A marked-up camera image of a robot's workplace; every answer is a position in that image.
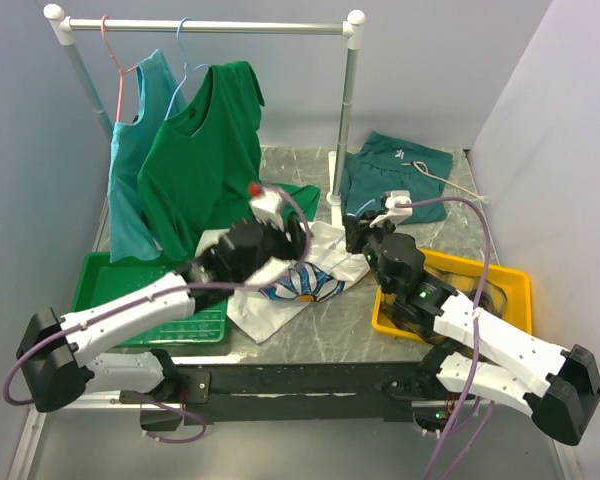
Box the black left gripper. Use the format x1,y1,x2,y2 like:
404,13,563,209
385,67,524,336
234,210,312,284

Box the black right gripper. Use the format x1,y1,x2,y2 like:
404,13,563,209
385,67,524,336
343,210,397,295

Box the white t-shirt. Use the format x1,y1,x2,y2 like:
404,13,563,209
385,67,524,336
194,220,371,345

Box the green t-shirt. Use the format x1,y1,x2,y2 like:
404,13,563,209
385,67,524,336
136,60,321,263

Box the blue hanger holding green shirt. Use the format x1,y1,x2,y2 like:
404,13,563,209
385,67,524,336
164,16,210,121

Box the blue wire hanger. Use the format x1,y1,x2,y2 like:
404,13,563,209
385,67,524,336
327,199,376,255

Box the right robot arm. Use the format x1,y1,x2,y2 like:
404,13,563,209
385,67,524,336
343,212,600,446

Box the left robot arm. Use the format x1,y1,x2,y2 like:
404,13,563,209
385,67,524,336
12,214,311,413

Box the light blue t-shirt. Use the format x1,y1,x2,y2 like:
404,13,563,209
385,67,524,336
107,49,184,262

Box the dark green shorts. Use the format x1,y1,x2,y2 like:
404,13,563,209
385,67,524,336
341,132,453,214

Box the yellow plaid cloth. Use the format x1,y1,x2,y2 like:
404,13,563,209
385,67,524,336
380,266,507,345

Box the yellow plastic tray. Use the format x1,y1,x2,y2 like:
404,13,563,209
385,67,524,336
371,249,533,343

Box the green plastic tray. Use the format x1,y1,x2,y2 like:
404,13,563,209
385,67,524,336
72,252,228,347

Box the white metal clothes rack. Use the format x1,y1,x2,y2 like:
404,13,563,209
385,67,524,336
43,4,366,227

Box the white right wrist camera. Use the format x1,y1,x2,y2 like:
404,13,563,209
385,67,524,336
370,190,413,227

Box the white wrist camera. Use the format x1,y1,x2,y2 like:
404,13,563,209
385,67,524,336
370,190,413,227
248,182,285,229

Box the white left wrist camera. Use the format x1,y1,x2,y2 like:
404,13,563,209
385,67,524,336
248,182,285,229

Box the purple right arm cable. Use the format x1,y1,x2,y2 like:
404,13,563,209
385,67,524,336
399,195,494,480

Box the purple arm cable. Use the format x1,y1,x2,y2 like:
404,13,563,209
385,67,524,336
399,195,494,480
2,184,316,445

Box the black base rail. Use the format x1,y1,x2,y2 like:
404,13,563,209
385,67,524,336
145,361,459,424

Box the pink wire hanger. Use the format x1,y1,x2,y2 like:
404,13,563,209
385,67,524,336
100,15,138,122

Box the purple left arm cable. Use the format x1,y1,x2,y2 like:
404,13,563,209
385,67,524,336
2,184,316,445

